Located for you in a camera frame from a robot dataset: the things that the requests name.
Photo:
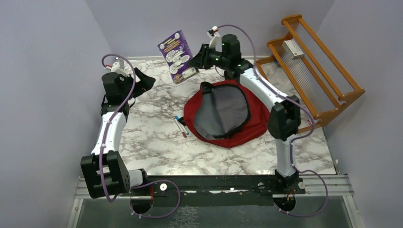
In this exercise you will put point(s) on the wooden rack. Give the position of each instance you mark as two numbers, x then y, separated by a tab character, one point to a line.
324	85

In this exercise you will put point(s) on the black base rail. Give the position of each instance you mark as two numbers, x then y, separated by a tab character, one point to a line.
214	190

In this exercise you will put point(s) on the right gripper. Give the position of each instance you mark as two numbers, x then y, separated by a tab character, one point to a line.
200	58

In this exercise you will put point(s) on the white red small box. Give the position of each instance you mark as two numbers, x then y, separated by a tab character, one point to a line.
292	48

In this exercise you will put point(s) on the red backpack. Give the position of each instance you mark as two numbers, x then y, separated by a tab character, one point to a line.
225	114

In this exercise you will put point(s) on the purple cover book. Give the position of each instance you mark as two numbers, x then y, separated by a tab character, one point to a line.
177	54

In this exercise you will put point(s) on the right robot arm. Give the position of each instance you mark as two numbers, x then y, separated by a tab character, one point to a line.
284	111

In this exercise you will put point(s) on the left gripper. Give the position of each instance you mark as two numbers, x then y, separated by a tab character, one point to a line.
126	75

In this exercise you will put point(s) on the aluminium table frame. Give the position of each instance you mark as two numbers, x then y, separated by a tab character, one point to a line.
339	206

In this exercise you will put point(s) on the white marker red cap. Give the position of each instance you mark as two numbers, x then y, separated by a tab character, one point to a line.
184	135

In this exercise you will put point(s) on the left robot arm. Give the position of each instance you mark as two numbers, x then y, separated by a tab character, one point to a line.
104	170

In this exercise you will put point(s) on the white marker blue cap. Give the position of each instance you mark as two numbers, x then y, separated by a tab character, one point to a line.
181	125

